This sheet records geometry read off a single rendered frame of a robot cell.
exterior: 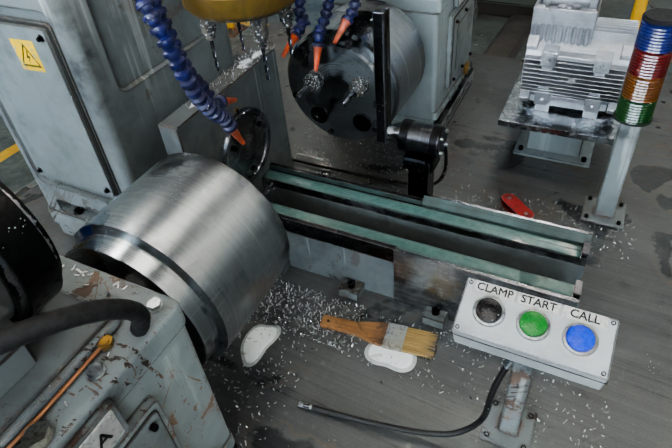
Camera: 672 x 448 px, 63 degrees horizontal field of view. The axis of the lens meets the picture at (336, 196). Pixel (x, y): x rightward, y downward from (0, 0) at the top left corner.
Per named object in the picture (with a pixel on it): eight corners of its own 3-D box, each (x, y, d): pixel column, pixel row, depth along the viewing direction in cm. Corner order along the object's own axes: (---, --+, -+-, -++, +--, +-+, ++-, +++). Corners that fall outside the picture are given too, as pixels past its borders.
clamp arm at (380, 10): (373, 141, 106) (368, 10, 89) (379, 133, 108) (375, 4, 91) (390, 145, 104) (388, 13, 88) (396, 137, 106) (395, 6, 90)
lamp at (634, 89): (618, 100, 95) (625, 77, 92) (622, 84, 99) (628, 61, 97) (657, 106, 93) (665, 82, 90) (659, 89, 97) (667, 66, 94)
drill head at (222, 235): (27, 414, 76) (-73, 294, 60) (191, 239, 100) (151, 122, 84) (170, 492, 66) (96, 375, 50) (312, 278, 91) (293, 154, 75)
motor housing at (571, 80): (514, 114, 123) (526, 32, 111) (531, 75, 136) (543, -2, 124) (612, 130, 115) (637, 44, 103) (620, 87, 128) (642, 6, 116)
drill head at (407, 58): (275, 150, 120) (256, 41, 104) (353, 66, 148) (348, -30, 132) (382, 174, 111) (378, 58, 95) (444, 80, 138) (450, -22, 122)
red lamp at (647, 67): (625, 77, 92) (632, 51, 90) (628, 61, 97) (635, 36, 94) (665, 82, 90) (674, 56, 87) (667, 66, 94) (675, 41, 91)
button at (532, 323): (515, 335, 64) (516, 330, 62) (522, 311, 65) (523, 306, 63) (543, 344, 62) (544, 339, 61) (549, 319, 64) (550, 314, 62)
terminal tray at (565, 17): (528, 41, 116) (533, 7, 111) (537, 21, 123) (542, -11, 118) (589, 48, 111) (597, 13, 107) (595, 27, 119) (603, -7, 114)
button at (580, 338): (561, 350, 62) (563, 345, 60) (567, 325, 63) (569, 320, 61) (590, 359, 60) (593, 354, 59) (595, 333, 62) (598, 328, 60)
